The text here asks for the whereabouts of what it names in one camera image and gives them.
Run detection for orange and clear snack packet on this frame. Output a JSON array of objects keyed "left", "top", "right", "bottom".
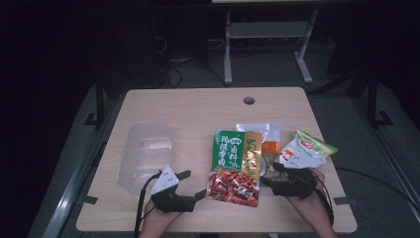
[{"left": 235, "top": 122, "right": 281, "bottom": 179}]

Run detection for black floor cables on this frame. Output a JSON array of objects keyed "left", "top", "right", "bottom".
[{"left": 155, "top": 34, "right": 230, "bottom": 89}]

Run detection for white and green snack packet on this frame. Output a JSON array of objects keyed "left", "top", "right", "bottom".
[{"left": 278, "top": 129, "right": 340, "bottom": 167}]

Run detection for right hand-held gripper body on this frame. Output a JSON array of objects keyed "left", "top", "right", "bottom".
[{"left": 269, "top": 150, "right": 328, "bottom": 200}]

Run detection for black metal stand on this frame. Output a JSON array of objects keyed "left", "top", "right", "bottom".
[
  {"left": 83, "top": 73, "right": 107, "bottom": 130},
  {"left": 346, "top": 67, "right": 394, "bottom": 129}
]

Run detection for green and red snack packet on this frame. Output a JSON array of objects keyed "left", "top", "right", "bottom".
[{"left": 205, "top": 128, "right": 263, "bottom": 208}]

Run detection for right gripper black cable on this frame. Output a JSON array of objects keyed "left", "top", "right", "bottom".
[{"left": 313, "top": 177, "right": 335, "bottom": 226}]

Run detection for clear plastic container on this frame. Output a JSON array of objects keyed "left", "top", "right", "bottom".
[{"left": 116, "top": 121, "right": 176, "bottom": 196}]

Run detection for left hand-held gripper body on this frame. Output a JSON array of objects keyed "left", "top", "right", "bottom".
[{"left": 150, "top": 165, "right": 196, "bottom": 213}]

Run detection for black floor cable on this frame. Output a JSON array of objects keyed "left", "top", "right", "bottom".
[{"left": 335, "top": 166, "right": 420, "bottom": 213}]

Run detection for person's right hand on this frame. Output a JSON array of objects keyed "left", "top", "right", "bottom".
[{"left": 285, "top": 168, "right": 332, "bottom": 229}]

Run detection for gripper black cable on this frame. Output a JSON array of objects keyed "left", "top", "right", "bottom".
[
  {"left": 313, "top": 177, "right": 335, "bottom": 226},
  {"left": 133, "top": 171, "right": 162, "bottom": 238}
]

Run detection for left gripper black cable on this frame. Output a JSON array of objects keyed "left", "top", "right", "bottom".
[{"left": 133, "top": 171, "right": 162, "bottom": 238}]

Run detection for white metal stand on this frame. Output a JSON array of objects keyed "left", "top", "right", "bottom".
[{"left": 223, "top": 9, "right": 320, "bottom": 85}]

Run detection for person's left hand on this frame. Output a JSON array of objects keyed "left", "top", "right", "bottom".
[{"left": 142, "top": 197, "right": 184, "bottom": 231}]

